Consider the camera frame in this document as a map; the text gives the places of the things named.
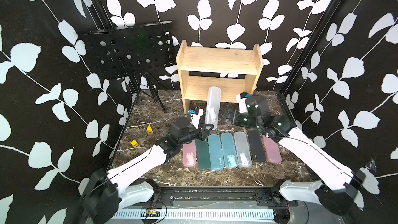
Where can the small circuit board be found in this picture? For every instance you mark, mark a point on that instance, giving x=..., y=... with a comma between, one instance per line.
x=152, y=213

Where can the yellow numbered block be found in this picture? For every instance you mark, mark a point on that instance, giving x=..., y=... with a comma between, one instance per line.
x=134, y=143

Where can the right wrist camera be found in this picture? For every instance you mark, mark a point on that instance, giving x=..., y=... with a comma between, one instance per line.
x=241, y=99

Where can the light blue pencil case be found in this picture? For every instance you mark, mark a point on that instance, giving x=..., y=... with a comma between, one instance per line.
x=229, y=151

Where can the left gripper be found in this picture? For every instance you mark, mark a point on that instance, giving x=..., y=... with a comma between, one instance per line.
x=202, y=134

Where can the clear pencil case shelf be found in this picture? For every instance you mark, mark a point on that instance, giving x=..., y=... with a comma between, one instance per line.
x=213, y=106

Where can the black perforated music stand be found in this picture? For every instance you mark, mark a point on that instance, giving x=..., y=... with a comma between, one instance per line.
x=134, y=51

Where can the pink pencil case top shelf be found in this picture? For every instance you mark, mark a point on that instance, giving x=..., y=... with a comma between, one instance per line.
x=272, y=150

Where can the dark green pencil case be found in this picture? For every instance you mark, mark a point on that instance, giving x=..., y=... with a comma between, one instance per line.
x=203, y=156

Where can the yellow triangular block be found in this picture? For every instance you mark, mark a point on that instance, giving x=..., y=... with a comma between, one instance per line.
x=149, y=129

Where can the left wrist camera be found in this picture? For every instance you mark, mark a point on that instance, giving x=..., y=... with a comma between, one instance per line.
x=195, y=116

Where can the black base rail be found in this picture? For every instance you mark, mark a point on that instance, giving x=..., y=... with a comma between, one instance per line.
x=278, y=196

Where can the wooden two-tier shelf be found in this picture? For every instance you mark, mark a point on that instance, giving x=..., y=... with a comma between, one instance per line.
x=215, y=60

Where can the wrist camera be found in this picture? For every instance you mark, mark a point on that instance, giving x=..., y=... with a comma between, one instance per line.
x=241, y=99
x=195, y=116

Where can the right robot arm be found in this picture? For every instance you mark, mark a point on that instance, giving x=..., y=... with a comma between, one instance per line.
x=338, y=188

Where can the pink pencil case shelf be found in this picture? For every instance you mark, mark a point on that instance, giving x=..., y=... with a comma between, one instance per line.
x=272, y=150
x=189, y=154

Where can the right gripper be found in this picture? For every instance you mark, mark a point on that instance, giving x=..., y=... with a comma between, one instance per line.
x=230, y=115

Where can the white pencil case top shelf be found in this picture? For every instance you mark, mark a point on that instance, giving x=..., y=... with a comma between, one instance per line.
x=242, y=149

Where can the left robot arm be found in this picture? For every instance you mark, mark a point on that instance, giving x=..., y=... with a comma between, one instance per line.
x=107, y=192

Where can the teal pencil case shelf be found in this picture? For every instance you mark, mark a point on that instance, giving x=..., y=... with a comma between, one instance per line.
x=215, y=152

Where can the dark grey pencil case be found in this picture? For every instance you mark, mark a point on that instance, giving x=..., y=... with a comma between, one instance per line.
x=256, y=146

